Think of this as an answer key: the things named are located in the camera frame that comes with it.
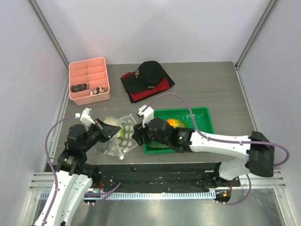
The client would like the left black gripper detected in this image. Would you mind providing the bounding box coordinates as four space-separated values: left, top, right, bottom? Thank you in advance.
81 118 121 152

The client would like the clear zip top bag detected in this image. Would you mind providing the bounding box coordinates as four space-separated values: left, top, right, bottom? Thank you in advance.
99 114 138 161

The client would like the dark green fake cucumber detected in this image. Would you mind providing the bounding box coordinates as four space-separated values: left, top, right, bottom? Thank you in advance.
147 142 169 150

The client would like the orange fake fruit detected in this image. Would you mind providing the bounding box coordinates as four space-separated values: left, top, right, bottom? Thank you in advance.
166 118 188 128

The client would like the white fake cauliflower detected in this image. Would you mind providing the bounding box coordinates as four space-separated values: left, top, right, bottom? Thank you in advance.
103 117 121 127

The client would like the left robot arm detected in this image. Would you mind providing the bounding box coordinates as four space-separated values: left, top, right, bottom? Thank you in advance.
34 119 120 226

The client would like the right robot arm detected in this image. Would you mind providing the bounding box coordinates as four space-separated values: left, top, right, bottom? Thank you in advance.
132 118 274 186

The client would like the pink patterned item in organizer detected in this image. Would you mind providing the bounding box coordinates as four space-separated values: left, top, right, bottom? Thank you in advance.
90 86 105 96

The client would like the small black object in organizer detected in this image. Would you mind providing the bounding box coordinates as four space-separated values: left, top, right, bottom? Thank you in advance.
71 83 87 93

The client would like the red and black folded cloth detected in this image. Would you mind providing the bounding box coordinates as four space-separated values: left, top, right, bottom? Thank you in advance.
126 74 175 103

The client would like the black baseball cap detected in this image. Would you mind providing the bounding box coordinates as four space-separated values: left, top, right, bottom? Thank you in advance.
134 61 166 92

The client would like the pink divided organizer box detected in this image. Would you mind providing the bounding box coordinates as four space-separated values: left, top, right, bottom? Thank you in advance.
69 57 111 106

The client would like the green plastic tray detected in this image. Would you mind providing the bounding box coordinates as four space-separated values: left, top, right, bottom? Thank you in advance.
143 107 214 154

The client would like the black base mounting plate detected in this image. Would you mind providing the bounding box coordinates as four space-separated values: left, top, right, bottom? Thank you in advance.
90 163 240 193

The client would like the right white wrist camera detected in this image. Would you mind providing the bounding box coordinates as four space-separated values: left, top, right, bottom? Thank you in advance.
137 105 154 127

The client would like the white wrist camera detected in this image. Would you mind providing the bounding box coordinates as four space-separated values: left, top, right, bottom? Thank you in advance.
75 108 95 127
137 105 154 127

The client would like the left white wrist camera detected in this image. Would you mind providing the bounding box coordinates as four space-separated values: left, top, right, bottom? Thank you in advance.
75 108 95 127

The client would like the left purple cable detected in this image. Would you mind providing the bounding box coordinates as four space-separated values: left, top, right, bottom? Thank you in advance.
37 114 123 226

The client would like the purple cable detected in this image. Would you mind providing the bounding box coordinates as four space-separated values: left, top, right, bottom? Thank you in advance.
37 114 123 226
148 93 290 205

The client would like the aluminium frame rail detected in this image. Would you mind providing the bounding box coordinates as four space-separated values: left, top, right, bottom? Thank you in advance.
29 168 287 201

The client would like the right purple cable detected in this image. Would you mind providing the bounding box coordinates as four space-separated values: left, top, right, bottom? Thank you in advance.
148 93 290 205

